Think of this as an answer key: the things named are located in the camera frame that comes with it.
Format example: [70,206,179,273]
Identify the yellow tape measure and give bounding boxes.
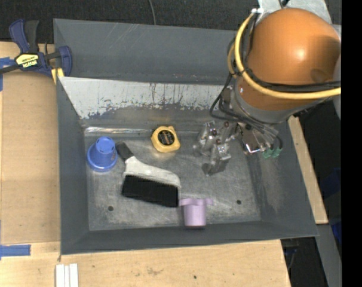
[150,125,182,154]

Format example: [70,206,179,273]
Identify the blue plastic cup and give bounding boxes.
[85,136,119,173]

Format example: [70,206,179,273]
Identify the white-handled black brush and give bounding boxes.
[115,141,182,208]

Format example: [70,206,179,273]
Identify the lilac plastic cup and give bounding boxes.
[178,197,214,230]

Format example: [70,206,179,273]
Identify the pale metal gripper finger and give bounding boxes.
[192,122,221,158]
[201,143,232,176]

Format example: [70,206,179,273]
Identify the grey metal bin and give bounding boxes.
[52,18,320,255]

